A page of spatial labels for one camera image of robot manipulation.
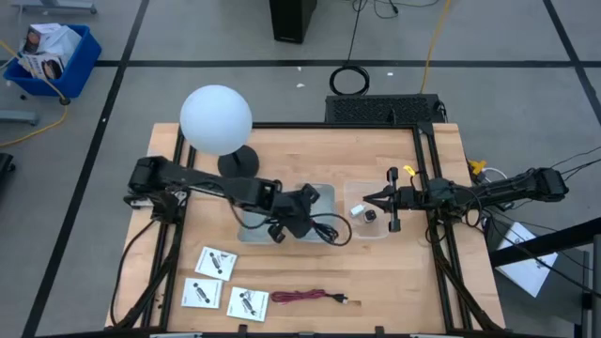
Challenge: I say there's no black perforated computer case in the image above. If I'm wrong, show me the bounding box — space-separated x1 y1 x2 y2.
323 93 446 126

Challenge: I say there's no black hanging coiled cable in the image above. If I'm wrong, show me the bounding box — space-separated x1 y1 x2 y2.
328 0 372 98

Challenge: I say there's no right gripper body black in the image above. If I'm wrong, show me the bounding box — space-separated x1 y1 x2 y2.
387 166 428 234

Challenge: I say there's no white cable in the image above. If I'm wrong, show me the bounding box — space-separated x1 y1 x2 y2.
483 166 510 184

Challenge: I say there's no grey metal table foot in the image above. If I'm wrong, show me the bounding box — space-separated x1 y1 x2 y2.
0 109 40 128
11 0 99 16

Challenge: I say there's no white printed carton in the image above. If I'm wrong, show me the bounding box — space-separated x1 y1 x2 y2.
17 53 66 82

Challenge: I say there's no white globe table lamp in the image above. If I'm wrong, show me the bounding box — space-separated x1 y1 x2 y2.
179 84 261 180

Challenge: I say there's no white printed floor box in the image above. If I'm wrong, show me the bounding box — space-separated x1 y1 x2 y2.
494 221 561 300

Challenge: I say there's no red and black cable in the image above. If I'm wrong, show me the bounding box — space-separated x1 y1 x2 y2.
270 287 350 307

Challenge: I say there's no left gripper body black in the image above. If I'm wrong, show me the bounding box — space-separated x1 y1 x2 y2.
267 183 322 245

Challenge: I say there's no black slanted beam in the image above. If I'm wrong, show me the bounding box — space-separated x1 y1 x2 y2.
487 216 601 269

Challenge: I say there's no black tower box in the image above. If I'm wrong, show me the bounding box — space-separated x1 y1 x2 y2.
269 0 318 45

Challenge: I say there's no yellow floor cable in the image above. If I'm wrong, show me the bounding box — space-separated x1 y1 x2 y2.
0 39 70 148

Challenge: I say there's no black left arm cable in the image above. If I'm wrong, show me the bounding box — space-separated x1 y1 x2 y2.
109 218 159 327

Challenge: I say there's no yellow hanging cable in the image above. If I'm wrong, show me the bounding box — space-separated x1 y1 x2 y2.
419 0 453 94

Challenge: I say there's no blue plastic floor bin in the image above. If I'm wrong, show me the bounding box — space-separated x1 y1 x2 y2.
3 23 103 100

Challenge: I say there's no white leaflet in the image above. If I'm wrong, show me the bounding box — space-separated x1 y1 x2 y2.
225 285 271 324

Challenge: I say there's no clear plastic handled bin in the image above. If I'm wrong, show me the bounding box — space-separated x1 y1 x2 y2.
344 180 393 240

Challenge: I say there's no black aluminium rig frame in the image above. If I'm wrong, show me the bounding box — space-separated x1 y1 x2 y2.
110 120 506 338

